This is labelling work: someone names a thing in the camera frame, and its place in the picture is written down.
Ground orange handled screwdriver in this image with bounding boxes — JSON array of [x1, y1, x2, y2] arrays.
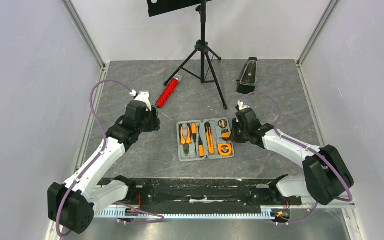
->
[[191, 123, 198, 156], [197, 126, 205, 158]]

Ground orange hex key set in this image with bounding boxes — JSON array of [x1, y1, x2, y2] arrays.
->
[[221, 128, 231, 141]]

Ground orange tape measure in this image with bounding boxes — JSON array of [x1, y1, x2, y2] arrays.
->
[[217, 143, 233, 157]]

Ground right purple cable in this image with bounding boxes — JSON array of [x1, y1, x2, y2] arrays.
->
[[241, 91, 354, 226]]

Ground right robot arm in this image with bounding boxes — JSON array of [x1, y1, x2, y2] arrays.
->
[[231, 107, 355, 206]]

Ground orange handled pliers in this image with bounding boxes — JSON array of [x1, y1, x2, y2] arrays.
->
[[179, 123, 192, 156]]

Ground grey plastic tool case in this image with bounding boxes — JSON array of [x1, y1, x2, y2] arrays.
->
[[176, 117, 235, 162]]

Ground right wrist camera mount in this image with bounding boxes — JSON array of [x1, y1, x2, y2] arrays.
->
[[235, 100, 250, 112]]

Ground red glitter tube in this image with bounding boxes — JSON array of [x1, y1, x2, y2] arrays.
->
[[155, 74, 182, 109]]

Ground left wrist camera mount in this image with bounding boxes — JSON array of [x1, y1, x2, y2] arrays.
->
[[129, 90, 152, 111]]

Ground purple cable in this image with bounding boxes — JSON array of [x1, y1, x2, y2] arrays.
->
[[241, 91, 354, 226], [55, 78, 166, 238]]

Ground black tripod stand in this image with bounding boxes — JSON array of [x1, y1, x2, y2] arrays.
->
[[163, 0, 228, 110]]

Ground grey slotted cable duct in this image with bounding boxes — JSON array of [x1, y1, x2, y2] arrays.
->
[[95, 206, 275, 220]]

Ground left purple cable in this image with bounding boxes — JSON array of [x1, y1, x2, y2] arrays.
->
[[55, 78, 166, 238]]

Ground black perforated stand plate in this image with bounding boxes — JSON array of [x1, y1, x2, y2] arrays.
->
[[146, 0, 205, 17]]

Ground black metronome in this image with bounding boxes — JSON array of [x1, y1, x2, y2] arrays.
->
[[236, 57, 258, 95]]

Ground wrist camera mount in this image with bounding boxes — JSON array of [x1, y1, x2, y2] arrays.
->
[[129, 90, 152, 111], [235, 100, 250, 112]]

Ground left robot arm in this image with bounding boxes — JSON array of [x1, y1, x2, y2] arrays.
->
[[47, 100, 161, 237]]

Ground orange black utility knife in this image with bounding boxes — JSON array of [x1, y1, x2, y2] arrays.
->
[[204, 122, 215, 154]]

